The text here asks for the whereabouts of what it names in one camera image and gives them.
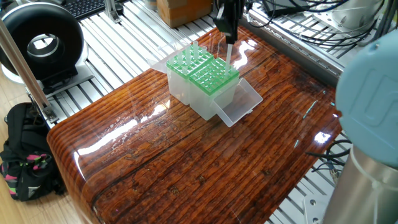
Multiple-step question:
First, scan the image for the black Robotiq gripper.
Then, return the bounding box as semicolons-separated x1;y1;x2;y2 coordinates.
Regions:
213;0;246;44

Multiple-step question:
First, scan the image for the green rack clear tip box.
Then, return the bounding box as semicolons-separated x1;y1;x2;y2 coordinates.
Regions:
187;57;264;128
149;41;215;106

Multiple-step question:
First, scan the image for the brown cardboard box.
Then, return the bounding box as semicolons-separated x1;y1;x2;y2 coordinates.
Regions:
155;0;213;29

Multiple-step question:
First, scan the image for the perforated silver metal plate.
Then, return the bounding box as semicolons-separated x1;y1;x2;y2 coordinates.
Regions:
330;5;380;32

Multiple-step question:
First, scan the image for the glossy wooden table board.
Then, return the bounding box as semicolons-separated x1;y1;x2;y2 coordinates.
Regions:
47;16;346;224

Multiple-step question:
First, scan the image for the black keyboard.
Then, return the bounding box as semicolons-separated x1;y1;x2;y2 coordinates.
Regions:
62;0;108;19

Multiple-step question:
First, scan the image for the black backpack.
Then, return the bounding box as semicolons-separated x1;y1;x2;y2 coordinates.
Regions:
0;101;68;203

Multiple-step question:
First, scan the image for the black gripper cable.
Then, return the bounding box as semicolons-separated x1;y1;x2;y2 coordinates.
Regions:
246;0;398;43
249;0;398;29

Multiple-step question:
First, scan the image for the short aluminium post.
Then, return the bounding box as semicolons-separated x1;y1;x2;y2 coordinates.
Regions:
104;0;125;23

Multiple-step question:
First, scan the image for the black round ring device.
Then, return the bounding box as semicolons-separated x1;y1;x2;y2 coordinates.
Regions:
0;2;86;95

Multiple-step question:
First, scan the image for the black floor cable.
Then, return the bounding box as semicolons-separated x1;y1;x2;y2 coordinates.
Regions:
308;140;354;187

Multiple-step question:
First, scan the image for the aluminium frame post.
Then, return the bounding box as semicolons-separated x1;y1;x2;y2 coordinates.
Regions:
0;22;58;128

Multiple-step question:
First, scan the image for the silver robot mount plate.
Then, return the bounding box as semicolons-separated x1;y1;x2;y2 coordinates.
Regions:
303;196;331;224

